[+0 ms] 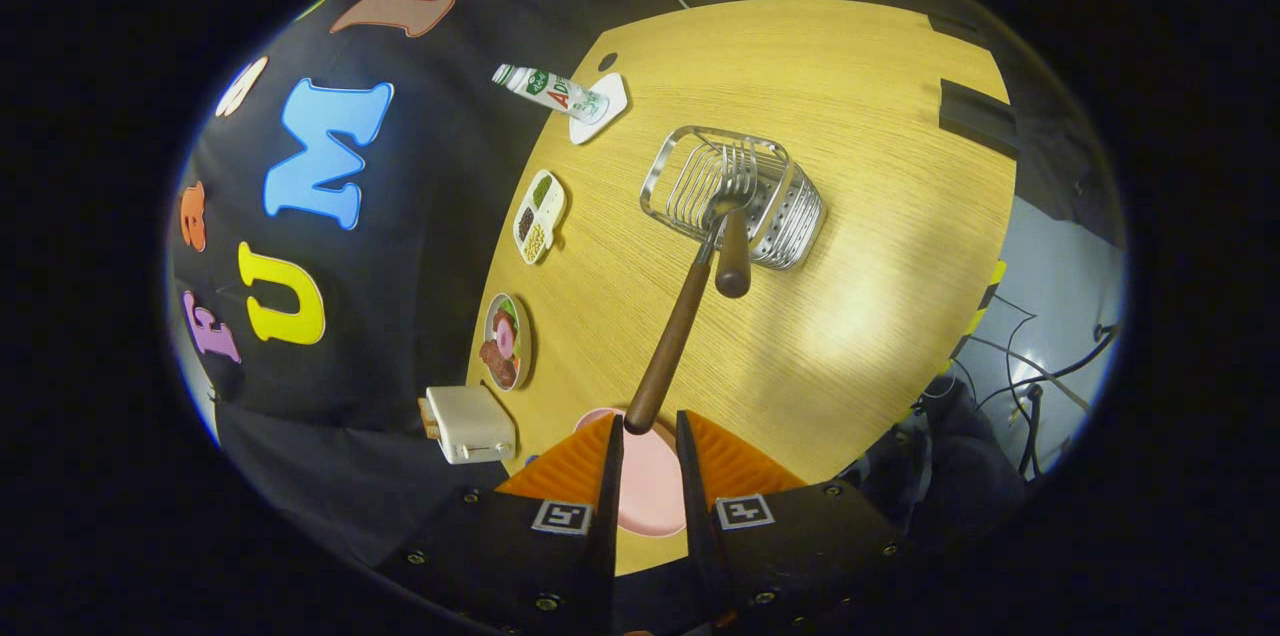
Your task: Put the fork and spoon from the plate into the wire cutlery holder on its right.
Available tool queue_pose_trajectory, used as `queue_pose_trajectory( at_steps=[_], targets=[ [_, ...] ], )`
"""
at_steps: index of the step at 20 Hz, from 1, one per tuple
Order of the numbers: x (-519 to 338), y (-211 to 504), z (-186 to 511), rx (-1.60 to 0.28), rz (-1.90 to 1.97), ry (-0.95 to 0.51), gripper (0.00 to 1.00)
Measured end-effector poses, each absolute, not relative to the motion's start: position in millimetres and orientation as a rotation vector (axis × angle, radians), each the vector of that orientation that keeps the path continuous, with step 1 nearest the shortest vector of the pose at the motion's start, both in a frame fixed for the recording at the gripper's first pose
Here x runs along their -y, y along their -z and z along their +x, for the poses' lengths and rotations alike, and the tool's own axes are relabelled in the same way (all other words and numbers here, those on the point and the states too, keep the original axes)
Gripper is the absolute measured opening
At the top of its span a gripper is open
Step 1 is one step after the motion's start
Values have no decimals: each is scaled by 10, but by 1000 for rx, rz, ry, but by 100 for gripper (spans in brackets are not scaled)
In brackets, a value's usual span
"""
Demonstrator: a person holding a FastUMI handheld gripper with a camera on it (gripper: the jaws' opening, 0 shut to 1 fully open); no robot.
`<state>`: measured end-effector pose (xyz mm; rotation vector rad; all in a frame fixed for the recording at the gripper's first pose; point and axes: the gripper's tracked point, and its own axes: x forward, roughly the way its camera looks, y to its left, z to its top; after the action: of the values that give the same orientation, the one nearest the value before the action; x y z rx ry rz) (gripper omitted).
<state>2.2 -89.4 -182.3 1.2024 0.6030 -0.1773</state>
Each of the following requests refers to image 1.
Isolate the white toaster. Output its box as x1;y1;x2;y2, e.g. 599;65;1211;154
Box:
425;385;518;465

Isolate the brown meat piece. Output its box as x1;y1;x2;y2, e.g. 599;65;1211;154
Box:
480;339;518;387

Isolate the pink plate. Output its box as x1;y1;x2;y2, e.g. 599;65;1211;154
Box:
573;407;691;539

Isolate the white drink bottle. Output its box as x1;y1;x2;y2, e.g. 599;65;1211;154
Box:
492;64;609;125

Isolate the wooden handled spoon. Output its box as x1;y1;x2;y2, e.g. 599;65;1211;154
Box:
714;208;753;299

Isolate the dark cloth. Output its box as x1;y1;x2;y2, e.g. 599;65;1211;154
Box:
850;381;1029;557

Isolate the grey plate of food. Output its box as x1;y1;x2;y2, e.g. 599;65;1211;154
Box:
481;292;533;392

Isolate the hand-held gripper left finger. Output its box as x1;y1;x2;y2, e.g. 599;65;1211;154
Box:
380;413;626;636

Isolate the white square coaster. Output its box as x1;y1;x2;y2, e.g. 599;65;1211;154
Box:
569;72;629;146

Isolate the metal wire basket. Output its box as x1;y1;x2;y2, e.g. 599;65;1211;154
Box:
640;125;827;271

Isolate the wooden handled fork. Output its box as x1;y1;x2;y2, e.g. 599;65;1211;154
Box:
624;138;761;435

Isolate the black backdrop cloth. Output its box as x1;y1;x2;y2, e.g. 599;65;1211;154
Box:
165;0;1126;567

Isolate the black table edge clamp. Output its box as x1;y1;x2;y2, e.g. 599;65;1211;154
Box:
938;79;1021;160
926;12;993;49

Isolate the white divided bean dish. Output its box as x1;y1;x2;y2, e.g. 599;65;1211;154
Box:
512;169;568;265

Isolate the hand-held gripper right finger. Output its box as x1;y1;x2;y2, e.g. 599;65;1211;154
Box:
675;409;906;632

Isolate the black cable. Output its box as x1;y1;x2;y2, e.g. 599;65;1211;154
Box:
1018;384;1046;477
975;326;1121;412

